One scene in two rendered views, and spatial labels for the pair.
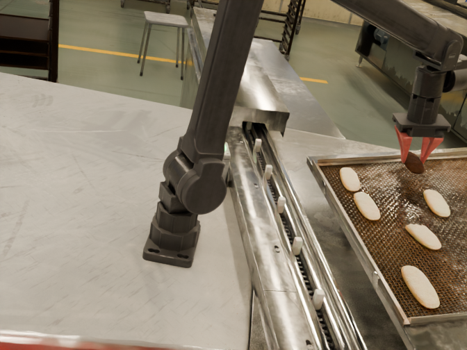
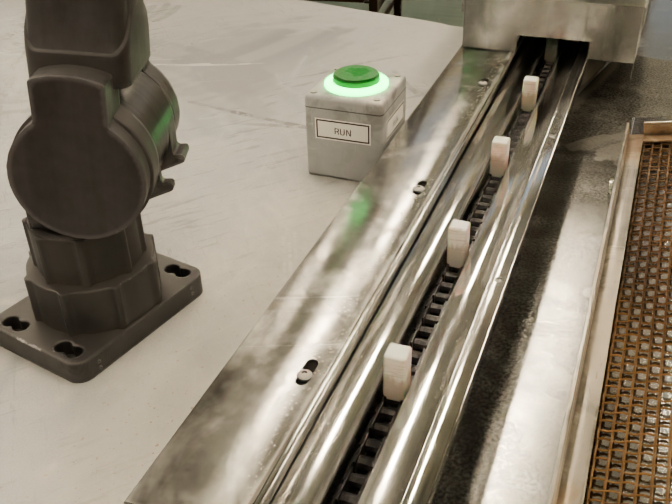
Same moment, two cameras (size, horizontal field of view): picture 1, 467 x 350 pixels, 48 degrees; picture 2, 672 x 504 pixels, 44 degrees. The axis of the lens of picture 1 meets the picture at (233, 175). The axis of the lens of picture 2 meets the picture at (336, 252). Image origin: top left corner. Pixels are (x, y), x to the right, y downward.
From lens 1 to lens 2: 61 cm
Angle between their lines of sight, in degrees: 30
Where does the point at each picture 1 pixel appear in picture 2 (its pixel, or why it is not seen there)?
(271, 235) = (331, 326)
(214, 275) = (123, 417)
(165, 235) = (33, 288)
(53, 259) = not seen: outside the picture
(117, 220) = not seen: hidden behind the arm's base
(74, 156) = not seen: hidden behind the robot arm
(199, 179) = (33, 129)
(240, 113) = (508, 15)
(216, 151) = (89, 44)
